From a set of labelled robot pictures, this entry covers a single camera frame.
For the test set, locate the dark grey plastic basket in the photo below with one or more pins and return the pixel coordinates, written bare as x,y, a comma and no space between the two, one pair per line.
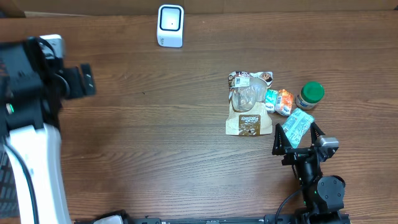
8,202

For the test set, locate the beige snack pouch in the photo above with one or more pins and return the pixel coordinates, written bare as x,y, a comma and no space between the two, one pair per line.
248,115

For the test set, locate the orange tissue pack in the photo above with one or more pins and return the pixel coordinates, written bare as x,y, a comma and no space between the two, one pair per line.
284,102

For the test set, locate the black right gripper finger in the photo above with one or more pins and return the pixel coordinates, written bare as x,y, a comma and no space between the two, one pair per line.
315,132
281,145

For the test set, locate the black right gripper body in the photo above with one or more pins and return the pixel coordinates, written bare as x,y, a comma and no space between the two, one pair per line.
305,170

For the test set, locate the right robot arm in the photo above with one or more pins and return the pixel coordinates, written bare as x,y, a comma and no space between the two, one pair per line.
322,195

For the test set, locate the green lid jar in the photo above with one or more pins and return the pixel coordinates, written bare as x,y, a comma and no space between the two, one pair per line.
310,95

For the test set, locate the white barcode scanner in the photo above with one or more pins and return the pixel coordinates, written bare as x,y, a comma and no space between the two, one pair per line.
170,26

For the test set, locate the mint green wipes pack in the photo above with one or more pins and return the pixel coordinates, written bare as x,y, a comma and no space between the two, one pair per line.
296,125

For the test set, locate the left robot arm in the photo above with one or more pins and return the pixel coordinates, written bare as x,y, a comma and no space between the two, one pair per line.
35,158

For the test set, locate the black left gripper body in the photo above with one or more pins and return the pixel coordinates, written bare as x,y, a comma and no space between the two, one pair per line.
72,85

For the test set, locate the teal Kleenex tissue pack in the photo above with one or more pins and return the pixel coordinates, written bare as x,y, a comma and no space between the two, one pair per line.
270,100

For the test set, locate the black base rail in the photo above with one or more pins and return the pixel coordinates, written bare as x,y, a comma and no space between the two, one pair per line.
268,219

